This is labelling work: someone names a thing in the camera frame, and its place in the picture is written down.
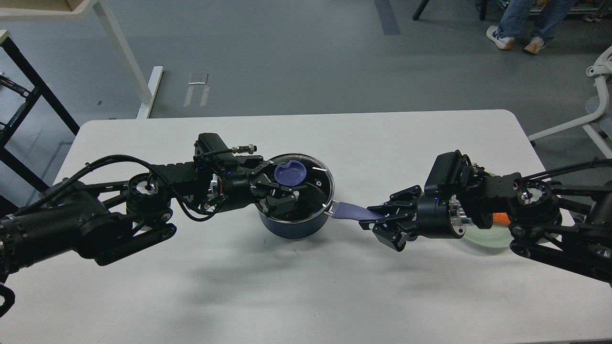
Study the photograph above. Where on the translucent green plate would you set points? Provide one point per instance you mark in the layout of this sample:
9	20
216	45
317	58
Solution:
498	236

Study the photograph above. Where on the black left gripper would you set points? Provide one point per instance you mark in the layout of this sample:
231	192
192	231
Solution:
244	179

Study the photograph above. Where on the white table frame leg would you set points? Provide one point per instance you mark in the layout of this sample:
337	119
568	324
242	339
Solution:
74	10

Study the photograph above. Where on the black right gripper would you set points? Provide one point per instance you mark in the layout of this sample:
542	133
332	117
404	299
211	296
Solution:
449	176

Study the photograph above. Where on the orange toy carrot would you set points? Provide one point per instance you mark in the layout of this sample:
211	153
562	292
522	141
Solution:
500	218

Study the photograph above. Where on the white chair base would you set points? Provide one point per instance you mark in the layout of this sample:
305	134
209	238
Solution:
597	122

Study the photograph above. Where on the black stand legs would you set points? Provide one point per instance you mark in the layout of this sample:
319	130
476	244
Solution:
452	9

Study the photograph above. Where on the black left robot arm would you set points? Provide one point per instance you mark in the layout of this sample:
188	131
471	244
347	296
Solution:
119	205

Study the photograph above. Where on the blue pot with purple handle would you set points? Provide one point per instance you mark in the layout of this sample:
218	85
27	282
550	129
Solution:
309	223

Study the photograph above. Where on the black metal rack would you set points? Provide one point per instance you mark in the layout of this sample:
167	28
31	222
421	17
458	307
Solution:
31	97

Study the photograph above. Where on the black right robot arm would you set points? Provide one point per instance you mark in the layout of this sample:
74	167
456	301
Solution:
565	227

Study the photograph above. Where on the glass pot lid purple knob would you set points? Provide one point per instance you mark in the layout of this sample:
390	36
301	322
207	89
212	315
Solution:
318	179

